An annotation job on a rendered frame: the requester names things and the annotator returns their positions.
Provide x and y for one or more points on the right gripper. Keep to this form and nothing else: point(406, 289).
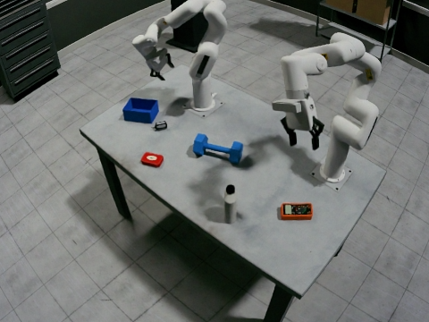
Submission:
point(158, 67)

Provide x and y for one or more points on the blue dumbbell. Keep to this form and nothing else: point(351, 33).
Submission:
point(200, 146)

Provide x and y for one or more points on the red tin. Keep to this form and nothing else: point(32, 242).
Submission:
point(152, 159)

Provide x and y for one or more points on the blue open bin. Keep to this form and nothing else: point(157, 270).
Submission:
point(141, 108)

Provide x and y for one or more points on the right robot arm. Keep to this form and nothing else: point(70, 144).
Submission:
point(200, 68)

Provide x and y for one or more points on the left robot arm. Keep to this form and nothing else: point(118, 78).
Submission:
point(343, 49)

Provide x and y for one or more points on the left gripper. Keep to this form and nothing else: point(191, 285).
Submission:
point(303, 121)

